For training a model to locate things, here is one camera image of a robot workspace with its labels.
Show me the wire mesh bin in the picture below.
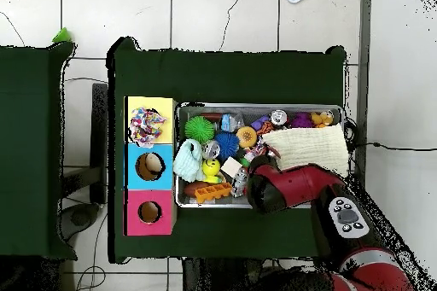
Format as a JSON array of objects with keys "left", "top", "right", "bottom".
[{"left": 174, "top": 101, "right": 344, "bottom": 209}]

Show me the blue spiky ball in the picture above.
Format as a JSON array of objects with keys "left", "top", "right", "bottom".
[{"left": 213, "top": 131, "right": 240, "bottom": 160}]

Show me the green covered side table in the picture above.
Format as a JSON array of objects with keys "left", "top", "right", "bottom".
[{"left": 0, "top": 40, "right": 78, "bottom": 259}]

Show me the yellow smiley ball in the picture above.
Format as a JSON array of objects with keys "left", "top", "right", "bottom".
[{"left": 201, "top": 158, "right": 224, "bottom": 183}]

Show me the cream muslin cloth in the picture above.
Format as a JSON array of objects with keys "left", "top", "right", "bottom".
[{"left": 261, "top": 124, "right": 350, "bottom": 178}]

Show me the orange toy block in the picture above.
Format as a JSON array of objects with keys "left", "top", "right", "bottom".
[{"left": 194, "top": 182, "right": 233, "bottom": 204}]

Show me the small bright green object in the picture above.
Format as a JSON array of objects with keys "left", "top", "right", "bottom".
[{"left": 51, "top": 26, "right": 73, "bottom": 44}]

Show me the dark grey floor pedal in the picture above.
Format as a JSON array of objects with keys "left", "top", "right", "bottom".
[{"left": 60, "top": 201, "right": 101, "bottom": 241}]

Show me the plain wooden cube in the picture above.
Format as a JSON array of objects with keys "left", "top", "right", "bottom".
[{"left": 220, "top": 155, "right": 243, "bottom": 178}]

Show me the green spiky ball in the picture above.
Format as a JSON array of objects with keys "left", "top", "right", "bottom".
[{"left": 184, "top": 114, "right": 216, "bottom": 144}]

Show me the wooden box with three holes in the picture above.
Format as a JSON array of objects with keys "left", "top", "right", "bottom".
[{"left": 122, "top": 95, "right": 178, "bottom": 237}]

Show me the toy burger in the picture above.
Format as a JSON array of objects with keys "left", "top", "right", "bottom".
[{"left": 236, "top": 125, "right": 259, "bottom": 148}]

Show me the silver drink can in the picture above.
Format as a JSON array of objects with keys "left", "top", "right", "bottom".
[{"left": 270, "top": 108, "right": 288, "bottom": 126}]

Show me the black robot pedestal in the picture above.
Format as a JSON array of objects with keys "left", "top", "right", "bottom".
[{"left": 182, "top": 257, "right": 264, "bottom": 291}]

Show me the long black cable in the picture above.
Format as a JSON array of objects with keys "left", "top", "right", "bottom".
[{"left": 347, "top": 140, "right": 437, "bottom": 153}]

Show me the light blue muslin cloth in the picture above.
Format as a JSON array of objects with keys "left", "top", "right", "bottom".
[{"left": 172, "top": 137, "right": 206, "bottom": 183}]

